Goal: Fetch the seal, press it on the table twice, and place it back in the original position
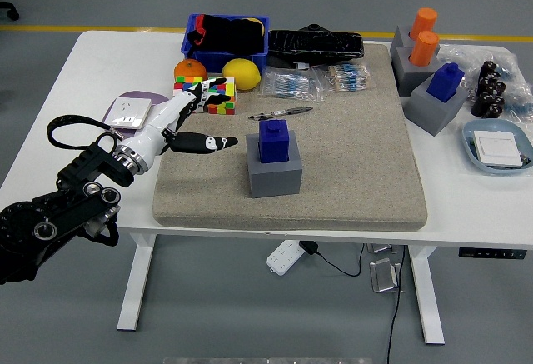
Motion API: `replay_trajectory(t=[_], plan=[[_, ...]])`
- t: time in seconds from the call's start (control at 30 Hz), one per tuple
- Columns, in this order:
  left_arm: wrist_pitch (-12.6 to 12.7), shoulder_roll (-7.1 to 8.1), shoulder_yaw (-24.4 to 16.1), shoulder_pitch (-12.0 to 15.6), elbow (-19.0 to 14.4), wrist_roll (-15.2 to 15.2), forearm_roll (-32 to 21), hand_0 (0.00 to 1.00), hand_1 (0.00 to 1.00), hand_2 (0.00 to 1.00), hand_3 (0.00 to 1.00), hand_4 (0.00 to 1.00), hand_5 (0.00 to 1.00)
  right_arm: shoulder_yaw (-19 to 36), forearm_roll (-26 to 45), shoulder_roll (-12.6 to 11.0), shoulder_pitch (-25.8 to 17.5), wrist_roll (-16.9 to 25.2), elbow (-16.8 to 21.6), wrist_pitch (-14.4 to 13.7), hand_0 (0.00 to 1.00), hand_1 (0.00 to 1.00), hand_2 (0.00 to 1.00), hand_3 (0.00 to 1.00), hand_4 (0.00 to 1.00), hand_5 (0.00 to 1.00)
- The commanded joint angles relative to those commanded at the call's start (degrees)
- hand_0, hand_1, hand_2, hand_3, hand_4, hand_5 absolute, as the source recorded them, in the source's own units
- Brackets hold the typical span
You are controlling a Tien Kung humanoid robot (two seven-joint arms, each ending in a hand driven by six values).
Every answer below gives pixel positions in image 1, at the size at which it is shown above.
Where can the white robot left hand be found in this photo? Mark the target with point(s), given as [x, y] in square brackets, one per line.
[160, 124]

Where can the blue square seal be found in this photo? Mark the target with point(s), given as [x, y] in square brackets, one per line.
[445, 83]
[272, 143]

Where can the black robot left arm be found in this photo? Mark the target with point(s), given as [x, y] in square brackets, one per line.
[83, 164]

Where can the grey square seal holder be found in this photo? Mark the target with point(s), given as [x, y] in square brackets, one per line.
[275, 181]
[429, 114]

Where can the orange cylinder seal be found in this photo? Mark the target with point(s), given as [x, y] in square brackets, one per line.
[424, 49]
[424, 20]

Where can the purple plate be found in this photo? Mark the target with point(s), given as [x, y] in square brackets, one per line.
[157, 97]

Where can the colourful puzzle cube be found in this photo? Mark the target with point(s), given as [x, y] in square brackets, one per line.
[185, 83]
[230, 89]

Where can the orange fruit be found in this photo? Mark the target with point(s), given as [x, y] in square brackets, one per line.
[189, 69]

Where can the blue plastic bin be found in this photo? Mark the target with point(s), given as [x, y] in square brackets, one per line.
[208, 62]

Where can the yellow lemon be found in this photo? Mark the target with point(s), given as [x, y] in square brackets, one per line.
[241, 73]

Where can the black and red cloth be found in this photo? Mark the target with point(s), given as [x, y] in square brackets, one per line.
[233, 33]

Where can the black pen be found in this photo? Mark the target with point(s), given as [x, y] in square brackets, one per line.
[291, 111]

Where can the bag of blue resistors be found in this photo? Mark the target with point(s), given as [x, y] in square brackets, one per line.
[291, 83]

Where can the yellow item in bin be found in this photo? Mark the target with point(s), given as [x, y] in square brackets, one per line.
[262, 28]

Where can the white table leg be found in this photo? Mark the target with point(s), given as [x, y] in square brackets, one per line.
[429, 305]
[135, 289]

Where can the white power strip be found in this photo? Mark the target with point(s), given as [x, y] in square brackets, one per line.
[285, 255]

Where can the black chair base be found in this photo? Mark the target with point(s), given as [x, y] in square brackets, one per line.
[10, 12]

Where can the bag of brown resistors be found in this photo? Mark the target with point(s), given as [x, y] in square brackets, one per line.
[347, 76]

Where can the grey-brown mat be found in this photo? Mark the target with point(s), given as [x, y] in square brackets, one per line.
[354, 151]

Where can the light blue tray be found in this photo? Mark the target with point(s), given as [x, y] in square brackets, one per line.
[470, 147]

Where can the black table control panel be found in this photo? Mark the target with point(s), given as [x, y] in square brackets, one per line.
[491, 253]

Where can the clear plastic bags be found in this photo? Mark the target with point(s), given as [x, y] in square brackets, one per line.
[520, 89]

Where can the green circuit board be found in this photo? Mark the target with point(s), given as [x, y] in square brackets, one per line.
[525, 159]

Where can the white wall socket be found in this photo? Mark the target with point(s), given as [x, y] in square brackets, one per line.
[125, 110]

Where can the metal floor bracket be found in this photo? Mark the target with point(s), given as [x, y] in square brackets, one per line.
[385, 276]
[381, 249]

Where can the white switch panel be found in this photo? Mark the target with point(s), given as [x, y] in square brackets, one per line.
[497, 147]

